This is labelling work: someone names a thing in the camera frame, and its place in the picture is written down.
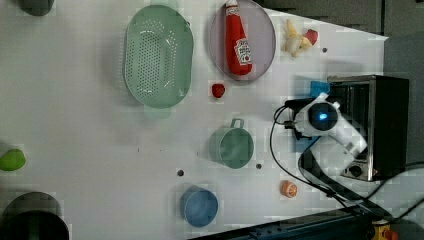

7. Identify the black toaster oven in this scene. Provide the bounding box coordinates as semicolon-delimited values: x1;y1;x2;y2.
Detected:
319;75;409;181

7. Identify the green plastic colander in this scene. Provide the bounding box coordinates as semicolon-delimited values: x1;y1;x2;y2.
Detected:
123;4;194;119

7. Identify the black cylinder post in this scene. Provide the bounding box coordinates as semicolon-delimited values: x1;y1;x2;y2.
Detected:
1;192;70;240
18;0;55;16

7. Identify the large red toy strawberry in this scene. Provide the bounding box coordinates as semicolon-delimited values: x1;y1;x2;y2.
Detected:
305;29;319;45

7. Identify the green mug with handle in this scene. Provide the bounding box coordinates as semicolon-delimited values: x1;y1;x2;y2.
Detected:
208;118;254;169

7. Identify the toy orange half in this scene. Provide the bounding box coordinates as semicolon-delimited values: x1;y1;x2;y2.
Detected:
281;181;298;198

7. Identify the black cylinder post lower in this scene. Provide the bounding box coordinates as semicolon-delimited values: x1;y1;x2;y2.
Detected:
1;192;70;240

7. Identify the green plastic object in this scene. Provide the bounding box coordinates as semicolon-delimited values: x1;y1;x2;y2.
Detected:
0;149;26;171

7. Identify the black cylinder post upper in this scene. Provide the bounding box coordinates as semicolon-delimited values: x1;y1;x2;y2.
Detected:
18;0;55;16

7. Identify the dark blue table frame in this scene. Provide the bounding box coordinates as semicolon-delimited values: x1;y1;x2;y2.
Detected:
190;204;385;240

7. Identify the red ketchup bottle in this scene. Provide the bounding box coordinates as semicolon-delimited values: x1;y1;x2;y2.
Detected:
225;0;253;76

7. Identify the small red toy strawberry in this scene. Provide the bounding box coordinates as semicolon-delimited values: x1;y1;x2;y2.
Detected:
212;84;225;99

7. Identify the blue cup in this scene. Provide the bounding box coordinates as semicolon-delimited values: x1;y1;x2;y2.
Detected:
179;185;219;228

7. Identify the peeled toy banana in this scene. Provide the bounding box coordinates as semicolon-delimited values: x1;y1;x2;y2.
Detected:
283;20;312;58

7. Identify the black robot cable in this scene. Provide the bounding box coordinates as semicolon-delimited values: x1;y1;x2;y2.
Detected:
269;98;424;221

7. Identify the yellow red clamp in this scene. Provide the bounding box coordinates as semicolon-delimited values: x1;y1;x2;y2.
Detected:
372;220;399;240

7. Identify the grey round plate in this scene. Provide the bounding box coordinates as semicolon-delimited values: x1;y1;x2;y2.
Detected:
209;0;276;82

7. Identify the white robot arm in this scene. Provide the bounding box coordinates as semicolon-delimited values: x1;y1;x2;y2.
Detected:
287;93;392;219

